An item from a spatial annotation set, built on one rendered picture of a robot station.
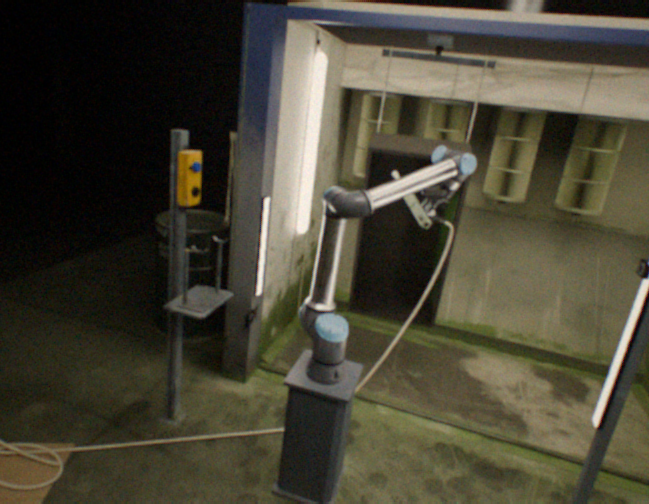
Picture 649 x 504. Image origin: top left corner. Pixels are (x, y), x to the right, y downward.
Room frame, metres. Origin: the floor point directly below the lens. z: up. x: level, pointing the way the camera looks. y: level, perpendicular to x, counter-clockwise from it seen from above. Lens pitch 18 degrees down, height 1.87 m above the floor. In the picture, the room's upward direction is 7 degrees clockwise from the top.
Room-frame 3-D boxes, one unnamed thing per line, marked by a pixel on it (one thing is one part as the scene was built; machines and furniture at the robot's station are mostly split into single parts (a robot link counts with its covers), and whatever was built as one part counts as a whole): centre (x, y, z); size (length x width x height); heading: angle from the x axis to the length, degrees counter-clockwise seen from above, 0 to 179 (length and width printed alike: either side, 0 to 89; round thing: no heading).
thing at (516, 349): (3.47, -1.27, 0.11); 2.70 x 0.02 x 0.13; 75
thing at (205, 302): (2.15, 0.56, 0.95); 0.26 x 0.15 x 0.32; 165
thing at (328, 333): (1.87, -0.10, 0.83); 0.17 x 0.15 x 0.18; 22
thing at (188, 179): (2.17, 0.67, 1.42); 0.12 x 0.06 x 0.26; 165
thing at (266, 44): (2.69, 0.43, 1.14); 0.18 x 0.18 x 2.29; 75
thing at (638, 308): (1.78, -1.35, 1.02); 0.06 x 0.02 x 0.83; 165
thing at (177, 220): (2.19, 0.72, 0.82); 0.06 x 0.06 x 1.64; 75
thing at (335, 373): (1.86, -0.10, 0.69); 0.19 x 0.19 x 0.10
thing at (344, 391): (1.86, -0.10, 0.32); 0.31 x 0.31 x 0.64; 75
